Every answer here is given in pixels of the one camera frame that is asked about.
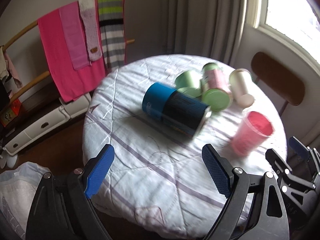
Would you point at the hot pink towel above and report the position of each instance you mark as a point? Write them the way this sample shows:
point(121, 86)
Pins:
point(71, 84)

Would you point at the white striped quilted table cover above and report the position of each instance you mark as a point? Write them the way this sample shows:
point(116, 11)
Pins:
point(158, 179)

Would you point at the knitted pink white scarf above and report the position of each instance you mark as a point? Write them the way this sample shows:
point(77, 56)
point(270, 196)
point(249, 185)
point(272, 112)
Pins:
point(89, 18)

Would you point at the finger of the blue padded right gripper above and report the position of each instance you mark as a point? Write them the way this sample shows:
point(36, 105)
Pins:
point(280, 167)
point(304, 152)

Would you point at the brown wooden chair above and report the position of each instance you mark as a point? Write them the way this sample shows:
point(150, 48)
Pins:
point(279, 78)

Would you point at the blue black metal can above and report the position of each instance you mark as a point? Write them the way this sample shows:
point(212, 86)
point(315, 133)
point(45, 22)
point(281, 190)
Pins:
point(174, 109)

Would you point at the hanging dark clothes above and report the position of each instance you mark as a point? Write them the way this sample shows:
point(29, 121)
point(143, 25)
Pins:
point(8, 70)

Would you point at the small green paper cup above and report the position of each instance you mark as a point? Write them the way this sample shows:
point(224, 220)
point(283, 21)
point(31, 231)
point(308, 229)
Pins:
point(188, 83)

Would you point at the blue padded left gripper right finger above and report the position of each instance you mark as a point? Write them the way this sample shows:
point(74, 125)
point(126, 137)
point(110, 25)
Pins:
point(223, 174)

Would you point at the pink plastic cup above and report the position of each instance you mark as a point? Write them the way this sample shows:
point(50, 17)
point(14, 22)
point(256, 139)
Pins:
point(255, 128)

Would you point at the green pink labelled can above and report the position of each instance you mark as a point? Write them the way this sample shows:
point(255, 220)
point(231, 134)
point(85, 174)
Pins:
point(215, 88)

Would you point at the white paper cup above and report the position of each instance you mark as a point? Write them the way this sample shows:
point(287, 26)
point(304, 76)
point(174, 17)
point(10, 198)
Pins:
point(240, 81)

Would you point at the grey curtain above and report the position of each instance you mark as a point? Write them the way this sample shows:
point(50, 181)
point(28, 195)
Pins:
point(209, 28)

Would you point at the white low cabinet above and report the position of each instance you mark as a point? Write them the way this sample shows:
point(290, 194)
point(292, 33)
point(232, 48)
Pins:
point(47, 117)

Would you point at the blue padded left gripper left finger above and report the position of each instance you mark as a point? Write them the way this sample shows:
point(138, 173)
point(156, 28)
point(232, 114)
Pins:
point(88, 180)

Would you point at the white framed window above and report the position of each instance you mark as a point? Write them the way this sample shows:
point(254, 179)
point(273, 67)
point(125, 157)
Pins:
point(293, 23)

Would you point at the light pink towel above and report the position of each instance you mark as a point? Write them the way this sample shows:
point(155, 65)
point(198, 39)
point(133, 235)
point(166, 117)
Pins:
point(74, 35)

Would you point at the striped grey green scarf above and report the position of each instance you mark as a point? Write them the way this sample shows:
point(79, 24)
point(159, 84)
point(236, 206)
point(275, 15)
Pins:
point(112, 31)

